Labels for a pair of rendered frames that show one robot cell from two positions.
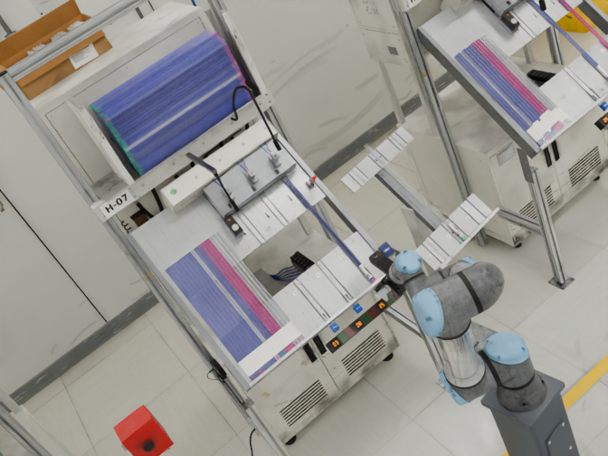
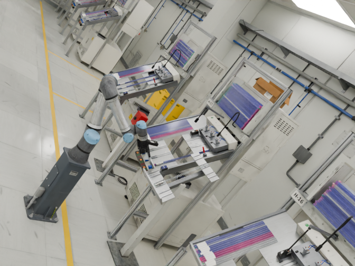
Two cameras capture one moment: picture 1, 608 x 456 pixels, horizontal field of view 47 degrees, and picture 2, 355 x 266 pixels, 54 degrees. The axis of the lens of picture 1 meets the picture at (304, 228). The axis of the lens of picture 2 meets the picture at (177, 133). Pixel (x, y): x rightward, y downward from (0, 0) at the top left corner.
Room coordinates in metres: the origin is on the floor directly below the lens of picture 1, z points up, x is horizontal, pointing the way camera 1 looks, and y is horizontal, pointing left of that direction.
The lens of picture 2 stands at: (1.13, -2.75, 1.76)
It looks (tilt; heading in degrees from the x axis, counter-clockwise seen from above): 14 degrees down; 72
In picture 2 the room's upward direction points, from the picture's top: 38 degrees clockwise
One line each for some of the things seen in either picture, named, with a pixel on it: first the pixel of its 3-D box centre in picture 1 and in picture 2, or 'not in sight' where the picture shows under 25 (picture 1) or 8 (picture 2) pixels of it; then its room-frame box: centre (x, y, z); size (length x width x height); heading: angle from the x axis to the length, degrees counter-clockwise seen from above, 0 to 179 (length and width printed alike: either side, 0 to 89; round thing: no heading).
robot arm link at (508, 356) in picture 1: (507, 358); (89, 140); (1.41, -0.35, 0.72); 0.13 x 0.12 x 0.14; 89
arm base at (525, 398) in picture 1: (517, 382); (81, 152); (1.41, -0.36, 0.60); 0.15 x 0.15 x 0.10
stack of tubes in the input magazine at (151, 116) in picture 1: (174, 101); (241, 106); (2.42, 0.20, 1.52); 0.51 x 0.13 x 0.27; 107
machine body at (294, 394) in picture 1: (283, 326); (170, 201); (2.52, 0.29, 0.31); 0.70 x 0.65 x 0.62; 107
